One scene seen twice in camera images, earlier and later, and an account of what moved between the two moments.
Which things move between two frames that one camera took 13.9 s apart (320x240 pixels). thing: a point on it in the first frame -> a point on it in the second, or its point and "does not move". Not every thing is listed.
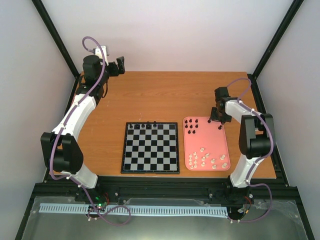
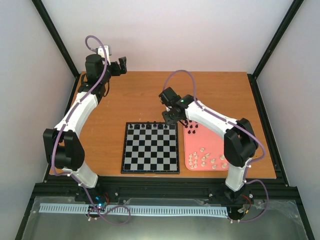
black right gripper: x=213 y=117 -> x=168 y=120
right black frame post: x=283 y=27 does not move
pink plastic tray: x=205 y=145 does not move
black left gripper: x=121 y=64 does not move
